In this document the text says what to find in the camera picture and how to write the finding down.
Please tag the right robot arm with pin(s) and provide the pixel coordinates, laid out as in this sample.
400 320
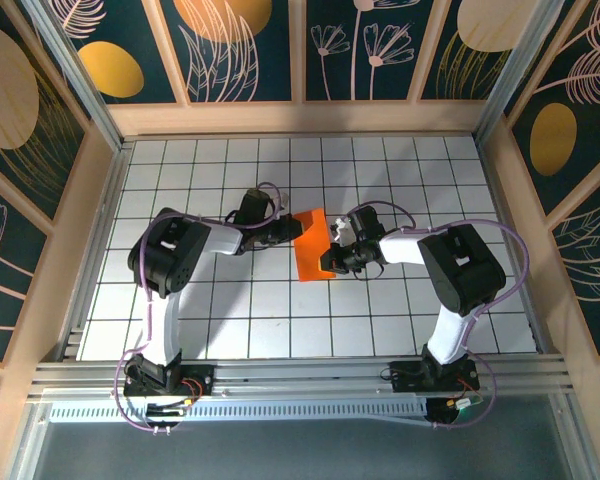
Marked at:
460 265

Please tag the aluminium table side rail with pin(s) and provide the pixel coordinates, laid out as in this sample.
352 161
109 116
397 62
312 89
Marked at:
97 250
514 250

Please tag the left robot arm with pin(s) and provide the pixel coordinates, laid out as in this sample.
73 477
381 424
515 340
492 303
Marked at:
165 250

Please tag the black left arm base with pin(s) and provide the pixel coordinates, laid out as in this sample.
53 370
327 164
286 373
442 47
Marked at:
205 376

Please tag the aluminium corner post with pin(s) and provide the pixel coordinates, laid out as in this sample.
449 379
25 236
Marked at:
510 70
75 70

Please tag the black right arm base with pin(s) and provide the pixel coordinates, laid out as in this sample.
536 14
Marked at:
405 377

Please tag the long aluminium frame rail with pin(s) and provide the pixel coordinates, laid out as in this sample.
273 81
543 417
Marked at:
305 380

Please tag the orange paper sheet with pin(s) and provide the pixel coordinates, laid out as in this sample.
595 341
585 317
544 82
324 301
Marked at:
310 250

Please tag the black controller board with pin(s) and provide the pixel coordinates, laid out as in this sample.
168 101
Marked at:
162 425
450 407

